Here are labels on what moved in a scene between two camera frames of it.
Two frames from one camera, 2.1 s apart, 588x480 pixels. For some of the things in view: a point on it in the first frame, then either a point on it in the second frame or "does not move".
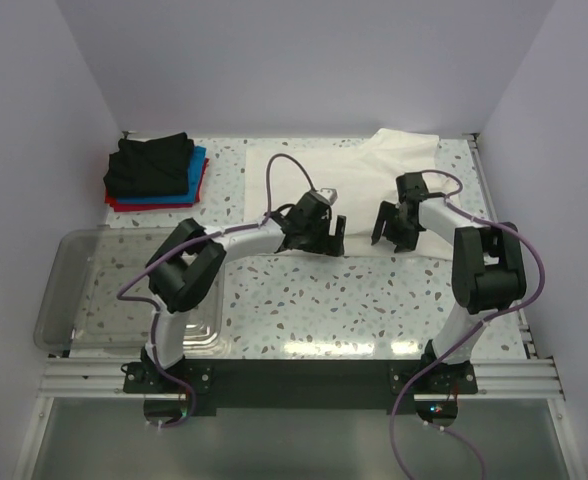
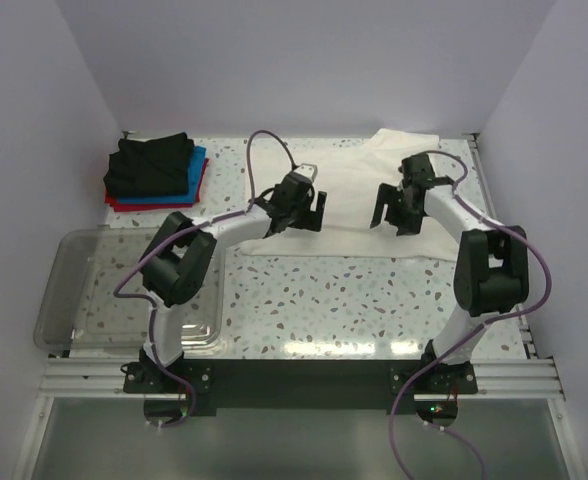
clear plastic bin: (80, 313) does not move
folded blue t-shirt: (194, 187) does not move
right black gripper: (397, 228) to (397, 207)
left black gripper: (327, 240) to (306, 211)
